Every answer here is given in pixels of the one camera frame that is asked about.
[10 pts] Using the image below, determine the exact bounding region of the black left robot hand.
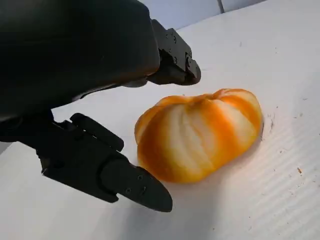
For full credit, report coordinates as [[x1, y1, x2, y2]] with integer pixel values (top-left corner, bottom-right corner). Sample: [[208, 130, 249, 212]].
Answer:
[[0, 0, 202, 213]]

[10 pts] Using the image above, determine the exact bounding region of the orange white toy bread roll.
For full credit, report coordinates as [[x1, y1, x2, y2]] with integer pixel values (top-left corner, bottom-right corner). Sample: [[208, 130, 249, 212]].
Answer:
[[134, 88, 265, 185]]

